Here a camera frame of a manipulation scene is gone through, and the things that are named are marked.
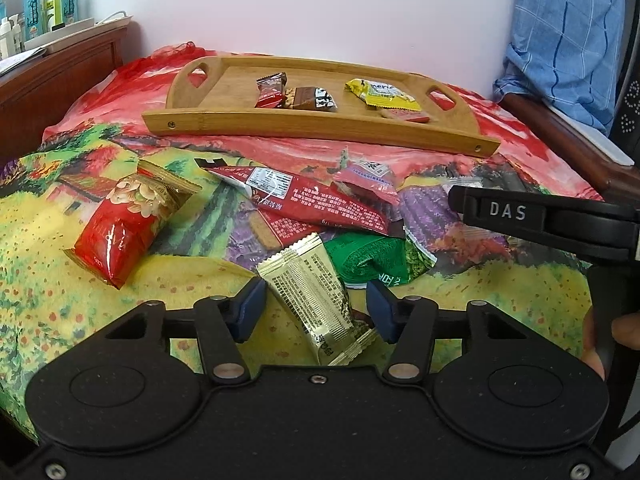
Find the person's right hand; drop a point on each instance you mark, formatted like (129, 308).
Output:
(627, 330)

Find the white power strip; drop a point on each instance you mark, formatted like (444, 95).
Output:
(65, 32)

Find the wooden bed frame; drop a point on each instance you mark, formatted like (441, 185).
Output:
(560, 140)

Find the brown red chocolate bar packet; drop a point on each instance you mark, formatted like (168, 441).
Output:
(270, 92)

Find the black perforated panel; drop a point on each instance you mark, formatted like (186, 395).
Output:
(627, 115)

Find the wooden tray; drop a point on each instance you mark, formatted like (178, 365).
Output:
(225, 122)

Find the small red clear-wrapped packet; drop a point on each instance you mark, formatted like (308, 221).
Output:
(405, 115)

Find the yellow snack packet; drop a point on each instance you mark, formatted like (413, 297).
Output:
(385, 94)

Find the green snack packet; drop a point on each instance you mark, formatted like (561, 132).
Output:
(365, 257)

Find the small white bottle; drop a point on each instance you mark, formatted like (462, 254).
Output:
(5, 37)
(16, 35)

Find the stack of papers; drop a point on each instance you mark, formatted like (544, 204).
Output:
(20, 60)

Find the gold foil packet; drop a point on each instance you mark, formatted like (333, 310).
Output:
(315, 300)

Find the brown sunflower seed packet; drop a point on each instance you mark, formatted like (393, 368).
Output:
(312, 99)

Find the small teal spray bottle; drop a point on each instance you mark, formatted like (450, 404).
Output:
(2, 5)

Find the printed landscape blanket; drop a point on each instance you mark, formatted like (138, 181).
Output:
(50, 220)

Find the blue plaid cloth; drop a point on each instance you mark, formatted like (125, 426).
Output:
(560, 35)

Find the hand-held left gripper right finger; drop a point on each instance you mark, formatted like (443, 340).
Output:
(382, 310)

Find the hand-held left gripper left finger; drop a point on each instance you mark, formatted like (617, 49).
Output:
(247, 310)

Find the long dark red packet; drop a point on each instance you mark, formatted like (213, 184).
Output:
(320, 200)

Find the red pumpkin seed packet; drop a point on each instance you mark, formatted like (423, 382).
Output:
(125, 230)

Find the pink snack packet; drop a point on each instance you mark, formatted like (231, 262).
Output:
(367, 180)

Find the wooden cabinet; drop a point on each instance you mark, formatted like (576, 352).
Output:
(60, 75)

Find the red biscuit packet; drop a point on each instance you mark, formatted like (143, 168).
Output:
(287, 227)

